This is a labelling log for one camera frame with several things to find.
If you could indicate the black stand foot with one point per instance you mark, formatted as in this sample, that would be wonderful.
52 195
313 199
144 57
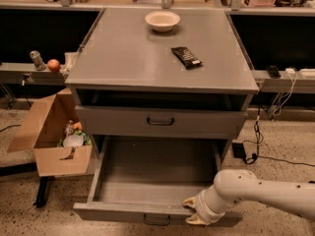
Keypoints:
42 193

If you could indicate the open cardboard box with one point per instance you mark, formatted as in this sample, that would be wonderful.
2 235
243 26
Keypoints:
41 131

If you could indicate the grey top drawer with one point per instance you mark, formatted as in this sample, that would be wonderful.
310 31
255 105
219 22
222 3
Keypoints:
160 114

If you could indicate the small grey figurine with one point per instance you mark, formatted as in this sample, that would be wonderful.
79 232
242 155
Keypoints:
37 60

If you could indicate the black snack packet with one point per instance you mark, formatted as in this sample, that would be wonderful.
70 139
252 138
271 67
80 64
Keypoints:
186 57

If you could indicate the white bowl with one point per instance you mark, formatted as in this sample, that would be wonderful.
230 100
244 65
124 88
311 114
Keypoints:
162 21

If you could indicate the black remote on shelf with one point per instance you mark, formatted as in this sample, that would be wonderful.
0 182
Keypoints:
273 72

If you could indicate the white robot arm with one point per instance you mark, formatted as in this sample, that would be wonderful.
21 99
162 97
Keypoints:
232 187

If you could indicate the grey drawer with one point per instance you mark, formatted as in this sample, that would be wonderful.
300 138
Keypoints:
160 114
146 180

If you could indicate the red apple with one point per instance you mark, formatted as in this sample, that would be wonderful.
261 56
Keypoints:
54 65

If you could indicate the white plate in box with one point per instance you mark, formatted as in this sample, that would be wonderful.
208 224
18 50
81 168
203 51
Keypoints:
73 141

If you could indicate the grey drawer cabinet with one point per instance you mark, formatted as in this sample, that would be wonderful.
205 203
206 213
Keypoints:
125 54

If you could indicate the black power adapter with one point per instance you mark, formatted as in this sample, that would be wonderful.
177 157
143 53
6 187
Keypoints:
238 150

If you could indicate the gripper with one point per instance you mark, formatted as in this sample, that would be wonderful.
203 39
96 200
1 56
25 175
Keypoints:
204 207

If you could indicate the white power strip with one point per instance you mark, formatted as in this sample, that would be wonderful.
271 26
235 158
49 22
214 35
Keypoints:
308 74

